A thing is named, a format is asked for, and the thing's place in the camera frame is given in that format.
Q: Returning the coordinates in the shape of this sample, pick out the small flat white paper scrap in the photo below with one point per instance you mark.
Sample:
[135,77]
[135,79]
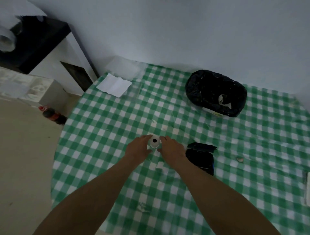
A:
[160,165]

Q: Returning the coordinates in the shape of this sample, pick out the white cabinet with black top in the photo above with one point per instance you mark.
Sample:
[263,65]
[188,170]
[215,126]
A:
[48,55]

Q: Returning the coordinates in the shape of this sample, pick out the white folded paper sheet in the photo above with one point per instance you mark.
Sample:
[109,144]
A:
[113,85]

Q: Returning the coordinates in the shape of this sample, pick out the person's right forearm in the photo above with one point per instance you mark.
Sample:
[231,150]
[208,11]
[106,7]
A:
[218,201]

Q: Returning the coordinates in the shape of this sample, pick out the person's right hand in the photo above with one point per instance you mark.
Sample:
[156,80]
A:
[173,152]

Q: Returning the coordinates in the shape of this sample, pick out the person's left forearm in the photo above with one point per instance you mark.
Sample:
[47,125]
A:
[97,198]

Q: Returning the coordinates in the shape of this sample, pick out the crumpled white paper strip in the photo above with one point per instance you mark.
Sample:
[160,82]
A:
[224,101]

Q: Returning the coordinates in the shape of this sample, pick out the white notepad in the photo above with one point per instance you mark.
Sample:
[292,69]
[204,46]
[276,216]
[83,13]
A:
[308,191]

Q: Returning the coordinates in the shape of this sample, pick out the black trash bag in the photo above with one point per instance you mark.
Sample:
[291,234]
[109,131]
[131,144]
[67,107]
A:
[205,87]

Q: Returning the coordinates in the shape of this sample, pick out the person's left hand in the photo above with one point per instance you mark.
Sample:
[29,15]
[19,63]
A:
[138,150]

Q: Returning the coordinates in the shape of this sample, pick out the small brown crumb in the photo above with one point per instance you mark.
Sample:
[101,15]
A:
[240,159]

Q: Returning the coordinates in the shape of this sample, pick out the dark cola bottle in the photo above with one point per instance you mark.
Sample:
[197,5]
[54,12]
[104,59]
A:
[53,115]

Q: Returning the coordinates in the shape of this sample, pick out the clear plastic bag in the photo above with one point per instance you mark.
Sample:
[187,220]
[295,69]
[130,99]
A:
[123,69]

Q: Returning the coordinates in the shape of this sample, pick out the white foam box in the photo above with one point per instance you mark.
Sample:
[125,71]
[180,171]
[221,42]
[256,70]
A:
[24,84]

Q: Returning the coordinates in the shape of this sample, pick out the black portable printer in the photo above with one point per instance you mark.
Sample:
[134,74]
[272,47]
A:
[199,159]

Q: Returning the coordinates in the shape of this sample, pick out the white plastic sheet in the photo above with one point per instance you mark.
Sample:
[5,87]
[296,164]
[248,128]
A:
[17,8]

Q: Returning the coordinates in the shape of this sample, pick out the green white checkered tablecloth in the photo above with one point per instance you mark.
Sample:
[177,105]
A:
[109,135]

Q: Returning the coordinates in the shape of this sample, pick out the white thermal paper roll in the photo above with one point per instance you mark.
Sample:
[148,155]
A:
[153,146]

